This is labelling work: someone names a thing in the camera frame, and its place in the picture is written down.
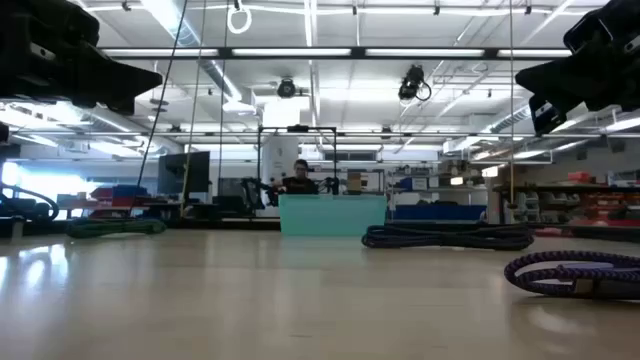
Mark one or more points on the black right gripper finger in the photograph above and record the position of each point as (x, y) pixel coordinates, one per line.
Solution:
(544, 117)
(560, 82)

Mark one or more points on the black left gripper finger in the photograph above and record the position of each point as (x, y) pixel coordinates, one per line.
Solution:
(115, 85)

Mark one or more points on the thin vertical pole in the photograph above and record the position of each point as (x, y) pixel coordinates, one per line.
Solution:
(511, 100)

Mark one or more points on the storage shelf rack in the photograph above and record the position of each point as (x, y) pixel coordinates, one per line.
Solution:
(565, 200)

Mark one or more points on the red and blue boxes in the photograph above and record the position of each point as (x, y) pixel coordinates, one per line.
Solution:
(117, 192)

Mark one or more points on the black computer monitor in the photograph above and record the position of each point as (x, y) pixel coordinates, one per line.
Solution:
(182, 172)

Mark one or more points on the black overhead light bar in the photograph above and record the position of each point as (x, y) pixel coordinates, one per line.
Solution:
(225, 52)

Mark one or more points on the blue storage bins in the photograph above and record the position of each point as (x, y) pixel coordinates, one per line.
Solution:
(440, 212)

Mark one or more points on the person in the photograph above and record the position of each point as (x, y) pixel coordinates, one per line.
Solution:
(299, 184)

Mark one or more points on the teal plastic bin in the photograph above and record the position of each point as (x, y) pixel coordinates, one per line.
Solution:
(330, 215)

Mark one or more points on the black overhead camera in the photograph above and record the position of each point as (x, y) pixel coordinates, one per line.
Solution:
(411, 82)

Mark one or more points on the black dome ceiling camera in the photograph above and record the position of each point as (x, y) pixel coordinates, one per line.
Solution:
(286, 88)

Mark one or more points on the black metal frame station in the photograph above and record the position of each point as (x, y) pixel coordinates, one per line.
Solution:
(298, 129)

